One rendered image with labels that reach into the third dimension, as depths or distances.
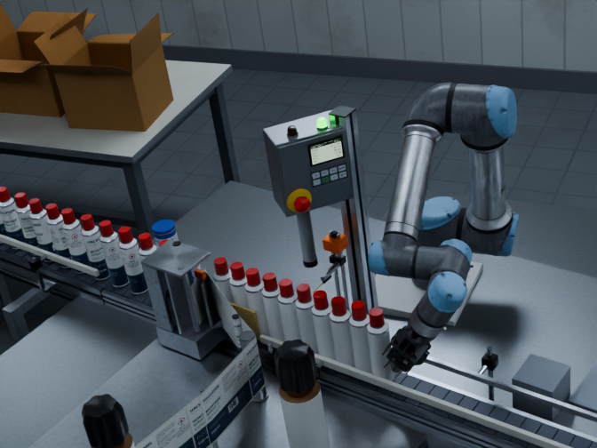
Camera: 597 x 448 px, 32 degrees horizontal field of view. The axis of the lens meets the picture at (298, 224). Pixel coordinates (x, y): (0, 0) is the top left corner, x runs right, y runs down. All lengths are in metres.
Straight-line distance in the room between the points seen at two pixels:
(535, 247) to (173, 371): 1.08
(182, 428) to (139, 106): 1.95
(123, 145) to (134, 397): 1.57
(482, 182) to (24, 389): 1.29
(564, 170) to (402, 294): 2.30
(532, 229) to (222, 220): 0.95
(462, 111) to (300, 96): 3.55
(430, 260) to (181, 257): 0.65
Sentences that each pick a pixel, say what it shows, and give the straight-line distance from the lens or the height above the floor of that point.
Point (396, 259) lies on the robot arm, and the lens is 2.28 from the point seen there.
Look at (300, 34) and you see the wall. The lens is 6.10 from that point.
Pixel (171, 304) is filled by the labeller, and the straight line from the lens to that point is 2.64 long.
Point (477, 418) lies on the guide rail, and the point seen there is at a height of 0.91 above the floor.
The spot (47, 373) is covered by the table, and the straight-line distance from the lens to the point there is 2.85.
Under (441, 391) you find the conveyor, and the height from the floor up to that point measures 0.88.
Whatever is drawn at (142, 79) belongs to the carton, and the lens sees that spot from 4.02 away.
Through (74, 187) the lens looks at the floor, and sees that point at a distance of 5.45.
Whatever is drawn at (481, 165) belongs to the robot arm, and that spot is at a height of 1.27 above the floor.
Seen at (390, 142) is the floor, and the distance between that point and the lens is 5.32.
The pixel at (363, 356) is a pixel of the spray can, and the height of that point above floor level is 0.95.
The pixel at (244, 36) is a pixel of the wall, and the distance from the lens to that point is 6.28.
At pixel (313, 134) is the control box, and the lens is 2.31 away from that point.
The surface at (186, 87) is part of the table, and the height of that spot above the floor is 0.78.
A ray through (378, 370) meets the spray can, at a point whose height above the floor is 0.93.
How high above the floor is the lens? 2.54
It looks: 32 degrees down
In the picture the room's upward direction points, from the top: 9 degrees counter-clockwise
